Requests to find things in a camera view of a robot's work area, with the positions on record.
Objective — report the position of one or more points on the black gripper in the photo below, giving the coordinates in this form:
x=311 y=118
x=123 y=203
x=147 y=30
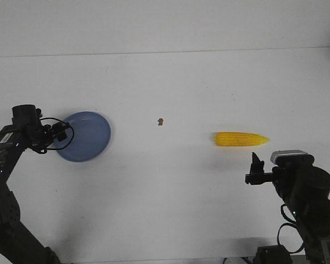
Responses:
x=42 y=136
x=284 y=171

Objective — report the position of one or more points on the blue round plate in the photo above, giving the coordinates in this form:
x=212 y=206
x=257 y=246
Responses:
x=88 y=136

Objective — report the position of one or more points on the yellow corn cob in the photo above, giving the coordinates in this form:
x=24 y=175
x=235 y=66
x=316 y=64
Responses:
x=238 y=139

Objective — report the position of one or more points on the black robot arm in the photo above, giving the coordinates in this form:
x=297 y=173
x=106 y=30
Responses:
x=304 y=190
x=17 y=243

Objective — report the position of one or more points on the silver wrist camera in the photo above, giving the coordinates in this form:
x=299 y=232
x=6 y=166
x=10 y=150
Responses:
x=285 y=153

